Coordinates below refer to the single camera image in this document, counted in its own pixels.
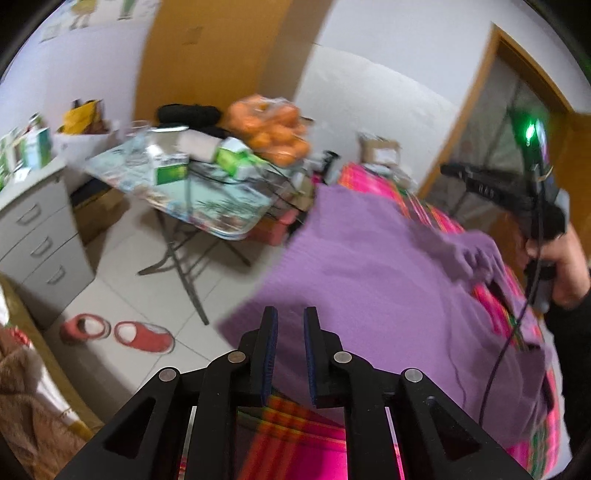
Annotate purple sweater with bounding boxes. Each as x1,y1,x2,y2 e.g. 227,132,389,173
217,185,560,467

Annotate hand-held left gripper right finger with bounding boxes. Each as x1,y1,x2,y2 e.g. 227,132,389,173
303,306,532,480

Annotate wooden wardrobe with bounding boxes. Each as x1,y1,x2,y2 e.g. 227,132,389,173
134,0,295,126

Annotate cardboard box with label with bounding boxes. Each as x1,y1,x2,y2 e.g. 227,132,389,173
358,131,403,168

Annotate brown fuzzy blanket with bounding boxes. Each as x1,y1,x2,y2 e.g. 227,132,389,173
0,323,90,480

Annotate clear plastic door curtain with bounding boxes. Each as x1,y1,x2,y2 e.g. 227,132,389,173
452,60,566,217

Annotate pink green plaid bed sheet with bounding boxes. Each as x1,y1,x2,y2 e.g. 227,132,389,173
180,161,561,480

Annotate green tissue pack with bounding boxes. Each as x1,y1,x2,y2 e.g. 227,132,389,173
217,137,269,182

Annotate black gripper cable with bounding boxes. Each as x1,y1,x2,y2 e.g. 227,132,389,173
478,175,555,428

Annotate person's right forearm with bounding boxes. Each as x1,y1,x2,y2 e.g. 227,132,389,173
545,277,591,467

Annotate person's right hand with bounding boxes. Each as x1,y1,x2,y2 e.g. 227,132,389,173
525,222,591,308

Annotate folding table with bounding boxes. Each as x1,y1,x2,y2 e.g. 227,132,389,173
85,134,298,326

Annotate drinking glass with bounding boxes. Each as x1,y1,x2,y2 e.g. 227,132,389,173
124,120,151,167

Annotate stack of green boxes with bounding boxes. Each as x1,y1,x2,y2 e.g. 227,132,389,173
0,113,55,179

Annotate bag of oranges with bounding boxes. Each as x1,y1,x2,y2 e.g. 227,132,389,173
224,95,311,168

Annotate black cloth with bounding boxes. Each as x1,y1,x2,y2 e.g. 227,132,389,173
157,104,222,132

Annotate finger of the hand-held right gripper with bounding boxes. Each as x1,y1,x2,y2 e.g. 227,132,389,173
440,162,536,214

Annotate cartoon wall sticker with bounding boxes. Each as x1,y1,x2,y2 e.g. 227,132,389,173
41,0,154,43

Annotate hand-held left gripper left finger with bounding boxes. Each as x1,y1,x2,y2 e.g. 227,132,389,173
55,306,279,480

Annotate green white box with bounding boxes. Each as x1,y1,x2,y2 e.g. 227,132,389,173
154,154,190,186

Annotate yellow bag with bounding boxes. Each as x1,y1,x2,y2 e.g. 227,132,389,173
62,98,112,136

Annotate grey drawer cabinet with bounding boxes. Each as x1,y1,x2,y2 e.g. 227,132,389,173
0,154,96,326

